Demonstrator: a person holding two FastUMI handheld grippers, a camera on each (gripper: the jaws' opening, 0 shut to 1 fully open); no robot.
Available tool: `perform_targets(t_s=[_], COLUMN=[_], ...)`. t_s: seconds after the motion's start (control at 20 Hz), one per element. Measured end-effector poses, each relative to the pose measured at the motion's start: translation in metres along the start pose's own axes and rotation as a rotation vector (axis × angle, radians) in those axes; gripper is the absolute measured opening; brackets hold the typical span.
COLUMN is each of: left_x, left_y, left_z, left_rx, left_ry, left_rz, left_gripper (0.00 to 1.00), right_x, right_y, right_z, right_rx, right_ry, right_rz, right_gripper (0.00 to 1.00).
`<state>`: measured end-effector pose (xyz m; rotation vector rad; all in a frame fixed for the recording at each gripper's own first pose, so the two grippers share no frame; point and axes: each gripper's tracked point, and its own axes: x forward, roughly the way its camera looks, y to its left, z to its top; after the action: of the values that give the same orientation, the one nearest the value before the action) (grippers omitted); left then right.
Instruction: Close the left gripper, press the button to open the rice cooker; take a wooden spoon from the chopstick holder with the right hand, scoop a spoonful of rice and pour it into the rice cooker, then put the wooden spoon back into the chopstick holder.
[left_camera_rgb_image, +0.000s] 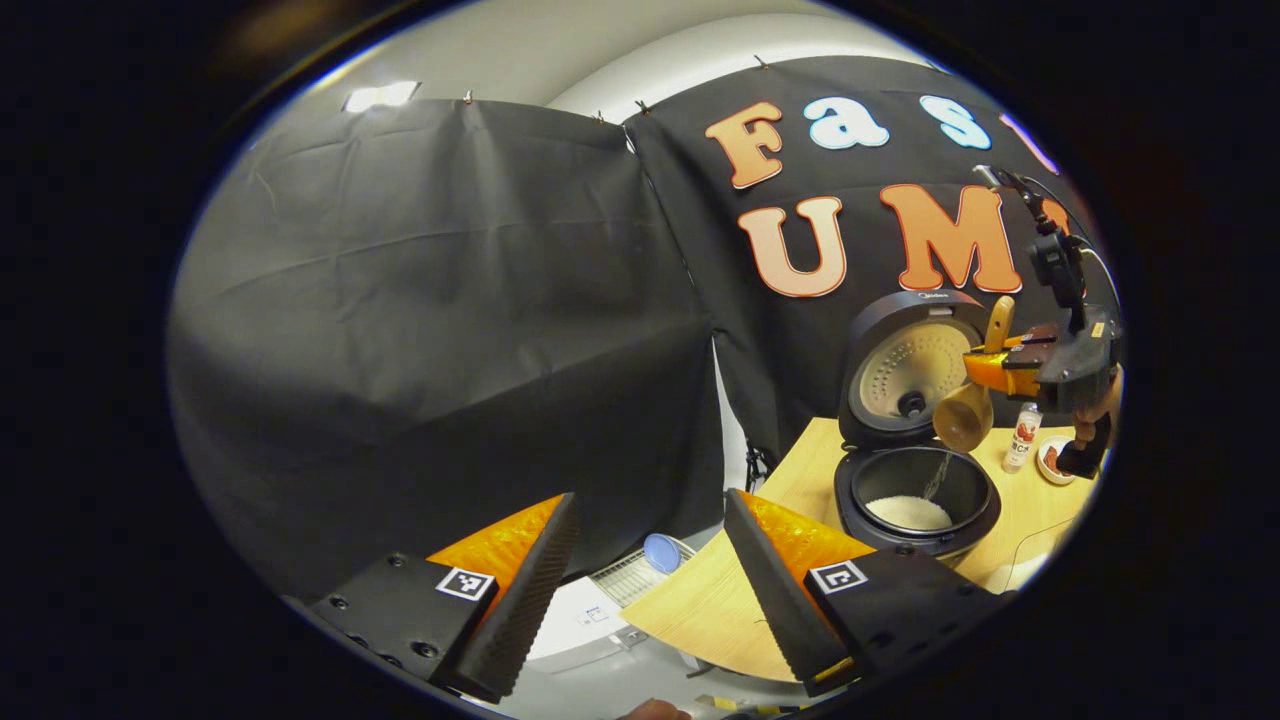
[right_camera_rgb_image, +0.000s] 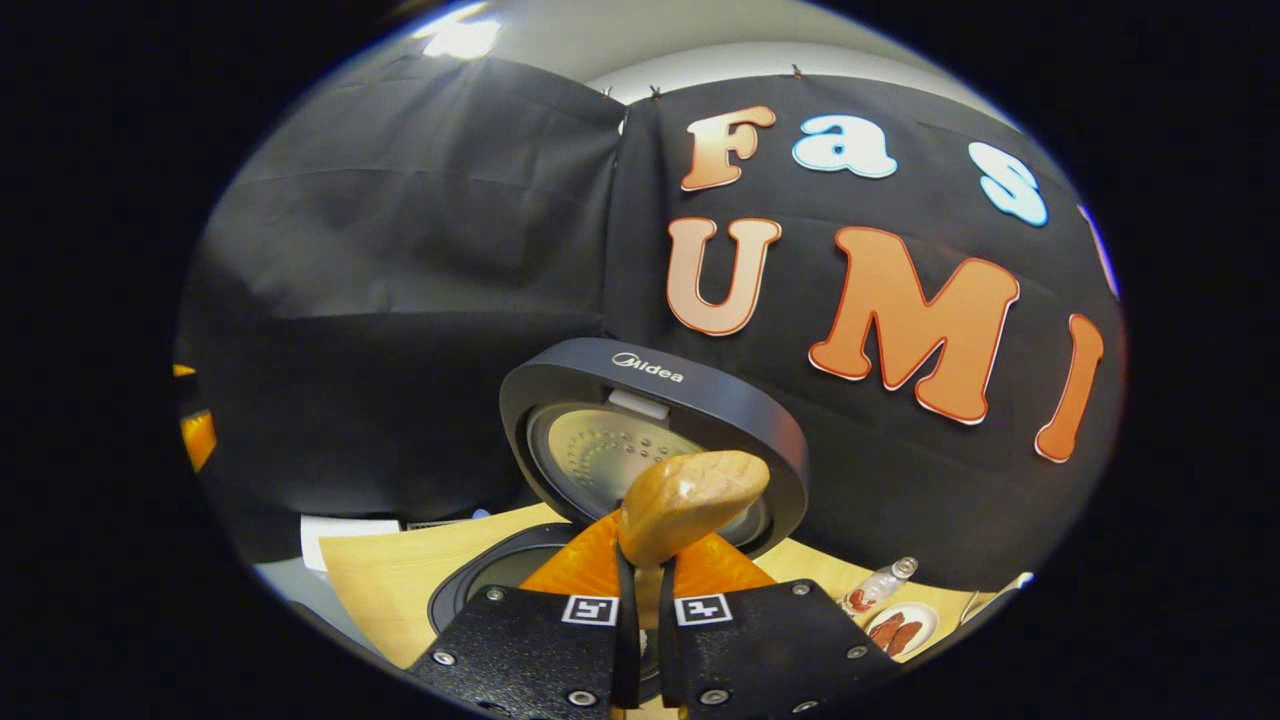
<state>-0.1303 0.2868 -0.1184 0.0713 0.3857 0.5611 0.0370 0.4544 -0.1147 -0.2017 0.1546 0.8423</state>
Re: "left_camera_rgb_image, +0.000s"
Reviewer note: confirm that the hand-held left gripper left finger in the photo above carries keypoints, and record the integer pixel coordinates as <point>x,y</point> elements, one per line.
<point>520,600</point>

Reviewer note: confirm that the dark grey rice cooker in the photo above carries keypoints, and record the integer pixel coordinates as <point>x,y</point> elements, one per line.
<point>880,330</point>

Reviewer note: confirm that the white round plate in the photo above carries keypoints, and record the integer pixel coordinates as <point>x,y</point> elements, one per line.
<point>1050,476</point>

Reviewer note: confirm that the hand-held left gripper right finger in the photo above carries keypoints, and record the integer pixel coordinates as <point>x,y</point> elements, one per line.
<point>770,590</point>

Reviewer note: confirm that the white rice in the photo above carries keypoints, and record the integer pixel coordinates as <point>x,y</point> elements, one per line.
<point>908,513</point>

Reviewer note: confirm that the wooden spoon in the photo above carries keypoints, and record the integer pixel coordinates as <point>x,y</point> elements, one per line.
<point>962,420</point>

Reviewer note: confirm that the white box with grille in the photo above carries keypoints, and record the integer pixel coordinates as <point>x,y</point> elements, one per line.
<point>580,620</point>

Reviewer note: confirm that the clear red label bottle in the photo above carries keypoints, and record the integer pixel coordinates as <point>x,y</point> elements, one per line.
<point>1022,440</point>

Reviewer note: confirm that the blue round cap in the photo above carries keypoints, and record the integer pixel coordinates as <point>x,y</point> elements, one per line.
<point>661,553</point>

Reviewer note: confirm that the black backdrop cloth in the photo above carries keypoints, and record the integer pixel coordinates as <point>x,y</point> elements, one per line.
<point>400,350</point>

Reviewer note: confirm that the red meat piece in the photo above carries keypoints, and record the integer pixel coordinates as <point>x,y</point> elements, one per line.
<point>1052,458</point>

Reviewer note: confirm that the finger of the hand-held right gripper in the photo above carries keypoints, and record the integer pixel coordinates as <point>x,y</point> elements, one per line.
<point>1000,375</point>
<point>1035,336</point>

